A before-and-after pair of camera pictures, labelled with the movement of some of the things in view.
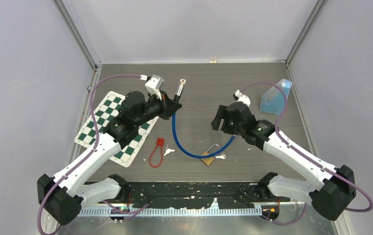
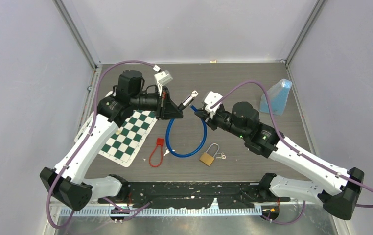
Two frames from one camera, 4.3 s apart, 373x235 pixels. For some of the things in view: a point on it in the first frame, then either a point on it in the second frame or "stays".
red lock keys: (168, 151) stays
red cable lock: (160, 142) stays
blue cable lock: (179, 91) to (187, 102)
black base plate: (173, 195) stays
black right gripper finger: (221, 114) to (203, 105)
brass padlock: (208, 160) stays
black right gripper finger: (221, 114) to (206, 116)
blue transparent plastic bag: (272, 101) stays
